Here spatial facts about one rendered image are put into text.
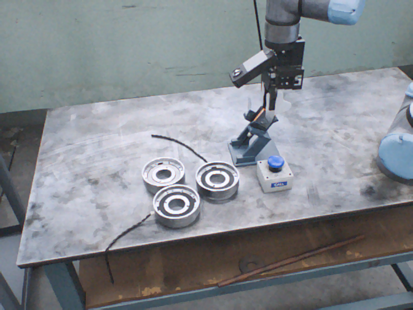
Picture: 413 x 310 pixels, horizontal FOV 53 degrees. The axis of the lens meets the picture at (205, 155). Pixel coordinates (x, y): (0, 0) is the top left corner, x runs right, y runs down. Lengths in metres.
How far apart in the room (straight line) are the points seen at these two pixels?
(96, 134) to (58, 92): 1.49
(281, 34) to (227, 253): 0.62
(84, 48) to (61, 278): 1.73
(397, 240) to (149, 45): 1.78
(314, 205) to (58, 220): 0.59
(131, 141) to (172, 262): 0.36
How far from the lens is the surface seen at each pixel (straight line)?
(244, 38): 2.62
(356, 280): 1.89
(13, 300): 1.51
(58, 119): 1.34
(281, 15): 0.90
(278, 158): 0.99
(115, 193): 1.03
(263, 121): 1.04
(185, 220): 0.91
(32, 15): 2.51
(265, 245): 1.22
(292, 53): 0.96
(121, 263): 1.21
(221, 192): 0.95
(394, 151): 0.91
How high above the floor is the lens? 1.51
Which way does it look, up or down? 40 degrees down
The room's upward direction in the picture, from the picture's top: 2 degrees counter-clockwise
